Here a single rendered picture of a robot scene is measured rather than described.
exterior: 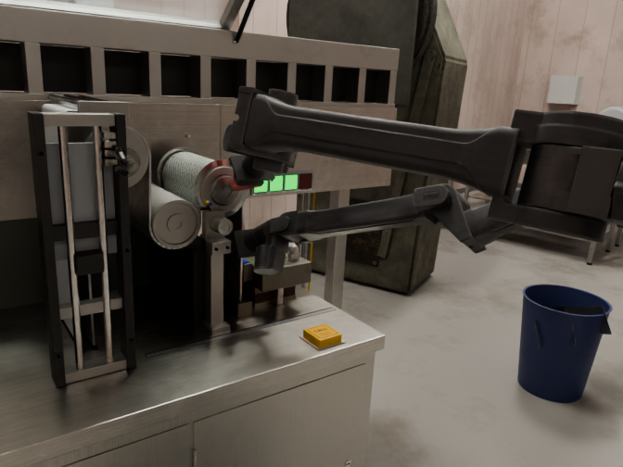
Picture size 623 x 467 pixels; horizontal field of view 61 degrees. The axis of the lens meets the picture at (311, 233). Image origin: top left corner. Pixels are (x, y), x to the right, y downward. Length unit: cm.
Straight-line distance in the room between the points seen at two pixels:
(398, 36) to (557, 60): 610
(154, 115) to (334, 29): 236
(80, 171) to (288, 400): 69
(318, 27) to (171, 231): 274
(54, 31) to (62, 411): 91
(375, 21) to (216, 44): 211
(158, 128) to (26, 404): 81
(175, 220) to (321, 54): 84
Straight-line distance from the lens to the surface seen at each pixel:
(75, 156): 111
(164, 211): 129
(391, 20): 362
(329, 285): 232
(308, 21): 390
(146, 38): 160
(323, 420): 143
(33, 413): 116
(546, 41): 959
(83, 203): 113
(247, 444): 132
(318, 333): 133
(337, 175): 196
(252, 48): 173
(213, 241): 130
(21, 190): 154
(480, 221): 98
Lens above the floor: 151
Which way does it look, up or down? 16 degrees down
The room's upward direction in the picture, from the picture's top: 3 degrees clockwise
